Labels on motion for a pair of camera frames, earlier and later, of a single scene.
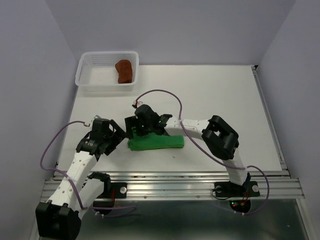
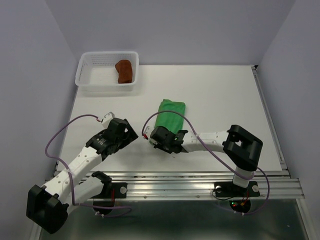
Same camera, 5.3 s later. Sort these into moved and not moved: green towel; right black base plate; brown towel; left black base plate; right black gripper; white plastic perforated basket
Moved: right black gripper; green towel
Not moved: white plastic perforated basket; right black base plate; left black base plate; brown towel
